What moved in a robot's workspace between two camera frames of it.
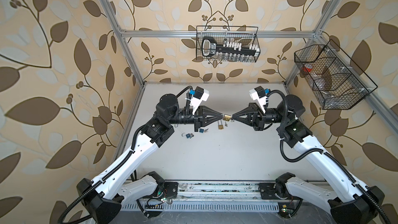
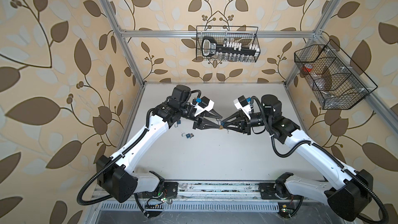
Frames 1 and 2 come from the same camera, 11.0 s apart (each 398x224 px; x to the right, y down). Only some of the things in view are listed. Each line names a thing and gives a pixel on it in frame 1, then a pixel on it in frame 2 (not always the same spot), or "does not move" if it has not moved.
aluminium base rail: (229, 197) does not move
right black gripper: (256, 119) → (243, 126)
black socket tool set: (210, 47) does not move
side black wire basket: (337, 82) does not move
